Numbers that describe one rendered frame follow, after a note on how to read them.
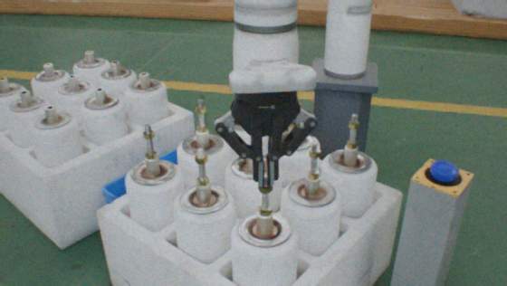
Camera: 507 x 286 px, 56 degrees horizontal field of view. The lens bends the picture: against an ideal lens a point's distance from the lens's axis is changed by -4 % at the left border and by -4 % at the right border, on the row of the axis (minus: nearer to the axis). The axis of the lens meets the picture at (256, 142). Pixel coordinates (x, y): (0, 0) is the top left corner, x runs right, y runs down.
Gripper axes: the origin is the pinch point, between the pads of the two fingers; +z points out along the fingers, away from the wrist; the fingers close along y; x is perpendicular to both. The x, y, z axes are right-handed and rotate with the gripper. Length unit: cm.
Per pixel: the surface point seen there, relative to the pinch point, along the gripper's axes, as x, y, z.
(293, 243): 2.7, -3.6, 10.5
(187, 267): -1.1, 11.4, 17.0
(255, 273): 4.4, 1.8, 14.0
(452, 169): -0.3, -26.5, 2.2
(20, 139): -43, 48, 16
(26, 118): -42, 46, 11
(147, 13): -208, 36, 32
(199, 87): -111, 10, 35
